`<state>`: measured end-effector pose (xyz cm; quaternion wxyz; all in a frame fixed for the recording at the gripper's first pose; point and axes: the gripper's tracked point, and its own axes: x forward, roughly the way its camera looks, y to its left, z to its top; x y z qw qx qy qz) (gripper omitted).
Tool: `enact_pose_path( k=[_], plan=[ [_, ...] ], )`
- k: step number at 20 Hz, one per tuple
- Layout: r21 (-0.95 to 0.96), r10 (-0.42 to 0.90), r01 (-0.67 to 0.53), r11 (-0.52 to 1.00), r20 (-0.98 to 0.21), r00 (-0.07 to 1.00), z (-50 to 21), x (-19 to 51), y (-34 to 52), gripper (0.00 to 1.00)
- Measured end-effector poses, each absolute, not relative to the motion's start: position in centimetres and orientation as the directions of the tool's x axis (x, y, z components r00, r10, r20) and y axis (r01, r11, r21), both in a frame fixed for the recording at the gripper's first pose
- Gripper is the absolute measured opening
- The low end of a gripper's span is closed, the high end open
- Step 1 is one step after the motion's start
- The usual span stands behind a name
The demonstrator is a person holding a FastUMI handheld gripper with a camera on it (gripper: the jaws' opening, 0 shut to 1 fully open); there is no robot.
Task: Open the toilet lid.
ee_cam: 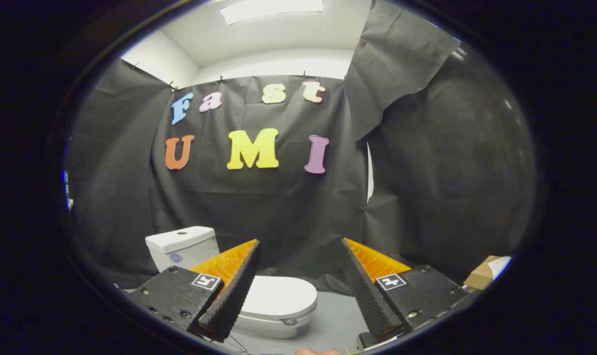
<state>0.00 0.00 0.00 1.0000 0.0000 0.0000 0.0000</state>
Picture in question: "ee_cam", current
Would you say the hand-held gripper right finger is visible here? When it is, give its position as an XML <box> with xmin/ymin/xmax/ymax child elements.
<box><xmin>340</xmin><ymin>238</ymin><xmax>471</xmax><ymax>350</ymax></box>

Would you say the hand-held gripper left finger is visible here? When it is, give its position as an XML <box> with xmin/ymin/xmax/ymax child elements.
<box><xmin>128</xmin><ymin>239</ymin><xmax>261</xmax><ymax>343</ymax></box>

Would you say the white toilet lid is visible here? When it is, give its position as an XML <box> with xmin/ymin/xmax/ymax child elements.
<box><xmin>241</xmin><ymin>275</ymin><xmax>318</xmax><ymax>320</ymax></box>

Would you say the white toilet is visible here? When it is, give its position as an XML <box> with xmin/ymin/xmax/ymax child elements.
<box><xmin>146</xmin><ymin>226</ymin><xmax>318</xmax><ymax>340</ymax></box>

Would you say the black backdrop cloth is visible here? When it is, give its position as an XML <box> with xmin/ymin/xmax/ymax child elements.
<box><xmin>67</xmin><ymin>0</ymin><xmax>536</xmax><ymax>296</ymax></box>

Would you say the cardboard box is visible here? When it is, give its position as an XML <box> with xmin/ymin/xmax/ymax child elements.
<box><xmin>464</xmin><ymin>255</ymin><xmax>512</xmax><ymax>292</ymax></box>

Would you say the ceiling light panel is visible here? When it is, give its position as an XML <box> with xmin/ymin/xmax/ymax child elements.
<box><xmin>221</xmin><ymin>0</ymin><xmax>325</xmax><ymax>25</ymax></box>

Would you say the thin black cable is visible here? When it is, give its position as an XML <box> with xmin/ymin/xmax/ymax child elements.
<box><xmin>227</xmin><ymin>333</ymin><xmax>260</xmax><ymax>355</ymax></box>

